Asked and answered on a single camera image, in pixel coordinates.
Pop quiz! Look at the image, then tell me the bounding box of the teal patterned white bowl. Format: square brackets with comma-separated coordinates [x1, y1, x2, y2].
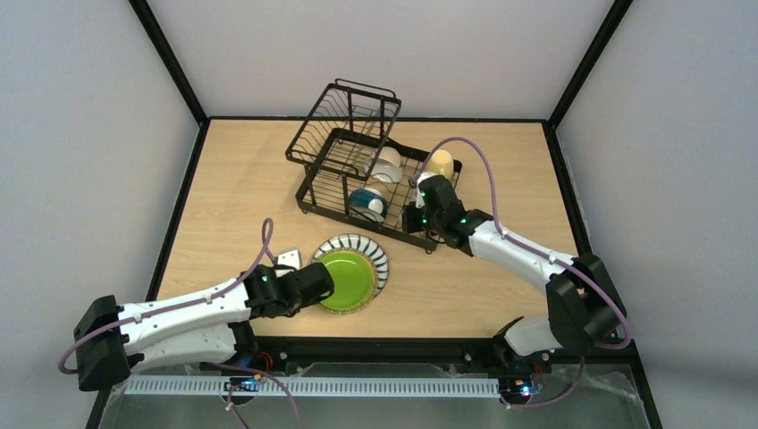
[348, 188, 389, 223]

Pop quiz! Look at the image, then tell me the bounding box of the black wire dish rack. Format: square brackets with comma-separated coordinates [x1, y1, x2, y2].
[285, 79, 441, 253]

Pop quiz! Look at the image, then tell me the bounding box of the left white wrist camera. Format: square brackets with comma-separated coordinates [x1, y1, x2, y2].
[274, 248, 302, 277]

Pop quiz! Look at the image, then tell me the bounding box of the white slotted cable duct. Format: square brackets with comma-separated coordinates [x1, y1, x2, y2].
[122, 375, 500, 399]

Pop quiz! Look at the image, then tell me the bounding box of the blue striped white plate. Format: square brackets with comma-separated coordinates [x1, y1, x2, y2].
[311, 233, 390, 297]

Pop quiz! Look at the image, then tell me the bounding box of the plain white bowl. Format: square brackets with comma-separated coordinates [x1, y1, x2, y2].
[363, 147, 403, 183]

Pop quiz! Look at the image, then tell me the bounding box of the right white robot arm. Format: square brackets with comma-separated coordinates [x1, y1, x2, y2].
[403, 172, 628, 363]

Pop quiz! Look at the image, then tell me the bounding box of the yellow mug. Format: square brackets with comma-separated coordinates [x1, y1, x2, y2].
[424, 149, 455, 181]

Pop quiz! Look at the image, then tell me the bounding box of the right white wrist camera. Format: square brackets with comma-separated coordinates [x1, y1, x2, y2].
[415, 172, 434, 209]

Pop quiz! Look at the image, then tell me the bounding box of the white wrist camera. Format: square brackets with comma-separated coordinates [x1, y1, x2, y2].
[274, 248, 302, 277]
[415, 172, 434, 209]

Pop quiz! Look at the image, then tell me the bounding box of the green plate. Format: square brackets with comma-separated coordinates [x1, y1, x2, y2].
[318, 250, 375, 311]

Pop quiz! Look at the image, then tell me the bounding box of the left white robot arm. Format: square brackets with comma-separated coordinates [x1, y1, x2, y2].
[73, 263, 335, 391]

